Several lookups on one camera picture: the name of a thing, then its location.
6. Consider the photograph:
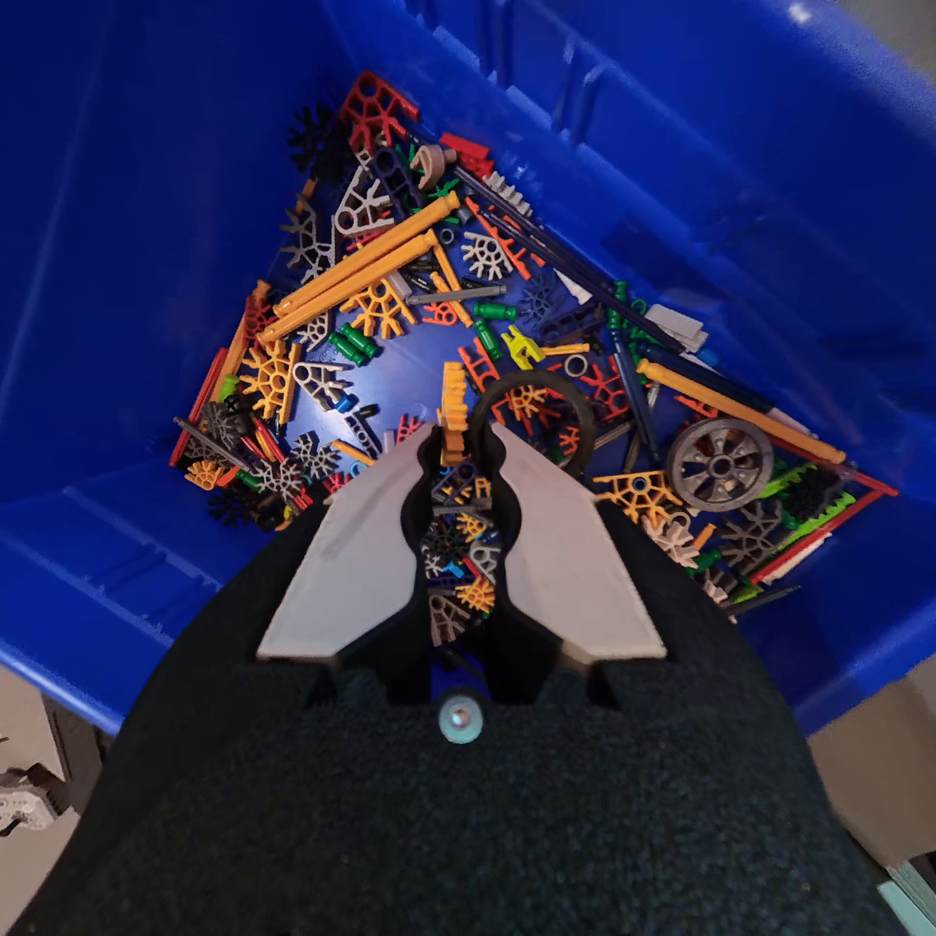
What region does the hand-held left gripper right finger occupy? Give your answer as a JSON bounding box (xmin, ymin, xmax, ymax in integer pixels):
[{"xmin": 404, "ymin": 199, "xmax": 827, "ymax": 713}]
[{"xmin": 485, "ymin": 421, "xmax": 668, "ymax": 705}]

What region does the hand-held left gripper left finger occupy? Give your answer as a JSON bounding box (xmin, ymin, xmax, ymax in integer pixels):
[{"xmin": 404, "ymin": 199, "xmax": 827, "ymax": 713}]
[{"xmin": 257, "ymin": 421, "xmax": 445, "ymax": 705}]

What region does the orange connector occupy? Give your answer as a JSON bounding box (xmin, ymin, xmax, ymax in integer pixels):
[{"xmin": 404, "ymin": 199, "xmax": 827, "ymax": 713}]
[{"xmin": 439, "ymin": 362, "xmax": 470, "ymax": 467}]

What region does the pile of colourful construction pieces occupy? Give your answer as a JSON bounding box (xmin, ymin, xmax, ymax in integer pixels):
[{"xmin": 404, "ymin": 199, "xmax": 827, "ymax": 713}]
[{"xmin": 170, "ymin": 72, "xmax": 900, "ymax": 648}]

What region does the long orange rod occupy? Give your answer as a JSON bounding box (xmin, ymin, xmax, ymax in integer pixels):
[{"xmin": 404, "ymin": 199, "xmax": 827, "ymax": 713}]
[
  {"xmin": 272, "ymin": 192, "xmax": 463, "ymax": 312},
  {"xmin": 254, "ymin": 230, "xmax": 441, "ymax": 345}
]

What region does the blue plastic bin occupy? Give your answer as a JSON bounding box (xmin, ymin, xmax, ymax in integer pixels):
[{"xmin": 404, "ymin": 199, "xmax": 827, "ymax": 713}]
[{"xmin": 0, "ymin": 0, "xmax": 936, "ymax": 736}]

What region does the large grey spoked wheel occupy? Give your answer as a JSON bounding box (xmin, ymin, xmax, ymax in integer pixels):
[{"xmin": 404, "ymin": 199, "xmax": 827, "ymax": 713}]
[{"xmin": 665, "ymin": 417, "xmax": 776, "ymax": 513}]

